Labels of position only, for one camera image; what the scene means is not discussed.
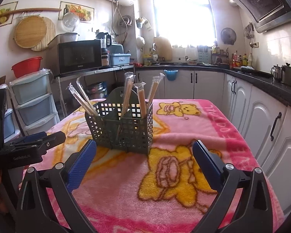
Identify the pink printed bear blanket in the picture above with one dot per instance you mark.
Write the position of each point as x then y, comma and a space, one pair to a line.
126, 194

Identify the wall outlet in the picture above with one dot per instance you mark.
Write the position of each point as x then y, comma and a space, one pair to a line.
256, 45

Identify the grey plastic drawer tower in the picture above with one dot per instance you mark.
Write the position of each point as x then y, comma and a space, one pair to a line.
32, 94

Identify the red plastic basin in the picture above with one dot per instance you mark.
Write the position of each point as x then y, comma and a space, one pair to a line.
26, 66

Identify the green plastic utensil basket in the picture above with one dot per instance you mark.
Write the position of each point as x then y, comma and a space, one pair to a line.
135, 136

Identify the steel kettle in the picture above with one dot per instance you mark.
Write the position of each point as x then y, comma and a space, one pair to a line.
287, 75

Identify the grey-blue dish rack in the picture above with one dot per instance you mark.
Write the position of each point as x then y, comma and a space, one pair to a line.
120, 58

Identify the row of condiment bottles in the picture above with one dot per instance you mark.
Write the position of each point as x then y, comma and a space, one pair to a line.
243, 59

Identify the round wooden cutting board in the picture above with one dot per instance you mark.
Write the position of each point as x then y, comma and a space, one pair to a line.
30, 31

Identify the fruit wall picture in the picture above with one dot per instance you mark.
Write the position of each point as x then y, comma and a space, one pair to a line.
80, 9
4, 12

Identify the hanging white colander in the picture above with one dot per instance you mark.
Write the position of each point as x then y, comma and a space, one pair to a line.
140, 41

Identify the long wooden rolling pin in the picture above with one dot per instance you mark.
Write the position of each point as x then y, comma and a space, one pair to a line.
38, 10

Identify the kitchen window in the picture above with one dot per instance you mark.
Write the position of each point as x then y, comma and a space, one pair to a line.
184, 17

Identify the french press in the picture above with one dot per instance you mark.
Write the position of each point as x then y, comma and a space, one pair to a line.
276, 74

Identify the patterned ceramic bowl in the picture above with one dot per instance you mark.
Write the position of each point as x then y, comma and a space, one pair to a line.
192, 62

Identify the black range hood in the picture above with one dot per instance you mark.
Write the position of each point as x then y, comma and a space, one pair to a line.
262, 2

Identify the stacked steel pots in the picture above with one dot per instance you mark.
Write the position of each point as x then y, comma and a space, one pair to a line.
97, 89

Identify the hanging utensil holder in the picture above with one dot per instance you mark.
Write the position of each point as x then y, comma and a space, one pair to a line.
140, 23

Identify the blue plastic drawer unit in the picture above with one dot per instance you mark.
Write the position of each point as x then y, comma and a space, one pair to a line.
11, 126

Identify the black cooktop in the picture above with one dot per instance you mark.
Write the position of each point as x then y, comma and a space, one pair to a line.
252, 71

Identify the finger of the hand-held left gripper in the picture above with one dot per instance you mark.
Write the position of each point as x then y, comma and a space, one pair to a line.
34, 137
54, 139

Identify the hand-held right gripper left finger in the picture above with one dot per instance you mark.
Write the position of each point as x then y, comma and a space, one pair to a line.
82, 165

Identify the round woven mat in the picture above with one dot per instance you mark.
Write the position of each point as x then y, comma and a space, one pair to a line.
51, 32

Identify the round dark fan cover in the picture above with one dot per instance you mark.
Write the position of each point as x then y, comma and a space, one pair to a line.
228, 36

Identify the wooden chopsticks pair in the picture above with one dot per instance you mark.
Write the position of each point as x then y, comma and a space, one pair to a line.
154, 89
141, 102
83, 102
128, 92
87, 95

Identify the hanging dark kitchen tools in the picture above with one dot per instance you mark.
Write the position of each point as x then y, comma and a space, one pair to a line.
249, 31

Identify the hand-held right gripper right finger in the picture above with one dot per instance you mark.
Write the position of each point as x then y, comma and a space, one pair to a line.
206, 165

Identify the black spice rack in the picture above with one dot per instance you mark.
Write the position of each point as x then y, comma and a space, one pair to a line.
218, 57

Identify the black microwave oven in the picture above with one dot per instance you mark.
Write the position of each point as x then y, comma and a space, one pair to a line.
77, 55

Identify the pale knife holder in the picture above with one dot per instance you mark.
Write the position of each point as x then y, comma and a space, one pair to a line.
203, 55

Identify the thick wooden chopping board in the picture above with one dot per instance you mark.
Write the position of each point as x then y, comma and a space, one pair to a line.
163, 47

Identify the metal shelf table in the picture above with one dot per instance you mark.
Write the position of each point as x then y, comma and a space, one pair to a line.
99, 70

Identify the black kitchen countertop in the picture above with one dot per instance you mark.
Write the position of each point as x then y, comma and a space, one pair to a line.
269, 82

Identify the black blender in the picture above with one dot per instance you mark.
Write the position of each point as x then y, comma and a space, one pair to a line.
104, 41

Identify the blue hanging bin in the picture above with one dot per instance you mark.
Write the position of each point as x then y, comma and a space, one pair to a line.
171, 75

